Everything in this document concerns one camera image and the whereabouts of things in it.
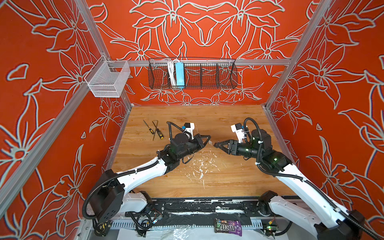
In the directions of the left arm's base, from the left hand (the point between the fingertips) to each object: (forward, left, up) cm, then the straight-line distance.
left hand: (212, 136), depth 71 cm
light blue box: (+38, +19, +9) cm, 44 cm away
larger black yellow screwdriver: (+18, +34, -26) cm, 47 cm away
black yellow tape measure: (-38, +49, -23) cm, 66 cm away
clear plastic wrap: (-37, +15, -26) cm, 47 cm away
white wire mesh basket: (+38, +67, +5) cm, 77 cm away
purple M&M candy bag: (-33, -9, -24) cm, 42 cm away
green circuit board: (-33, -29, -27) cm, 51 cm away
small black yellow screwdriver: (+20, +41, -25) cm, 52 cm away
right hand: (-5, -2, 0) cm, 6 cm away
